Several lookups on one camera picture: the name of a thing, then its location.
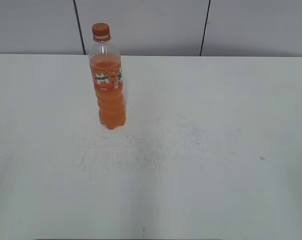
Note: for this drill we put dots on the orange bottle cap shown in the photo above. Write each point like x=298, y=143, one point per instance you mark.
x=100, y=29

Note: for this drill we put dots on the orange soda plastic bottle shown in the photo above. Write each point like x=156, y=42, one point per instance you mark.
x=106, y=70

